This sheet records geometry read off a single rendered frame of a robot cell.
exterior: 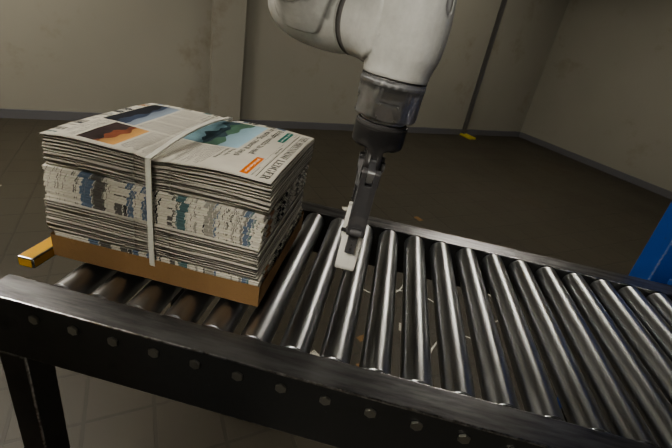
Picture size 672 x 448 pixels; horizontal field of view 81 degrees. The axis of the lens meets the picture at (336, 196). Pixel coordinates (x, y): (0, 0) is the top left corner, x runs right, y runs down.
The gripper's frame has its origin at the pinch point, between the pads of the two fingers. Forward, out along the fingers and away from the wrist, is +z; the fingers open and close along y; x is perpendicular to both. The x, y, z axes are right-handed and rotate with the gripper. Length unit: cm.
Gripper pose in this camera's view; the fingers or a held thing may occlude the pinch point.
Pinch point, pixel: (349, 239)
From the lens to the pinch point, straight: 64.0
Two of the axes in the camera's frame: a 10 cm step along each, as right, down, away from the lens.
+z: -2.2, 8.9, 4.1
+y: -1.1, 3.9, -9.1
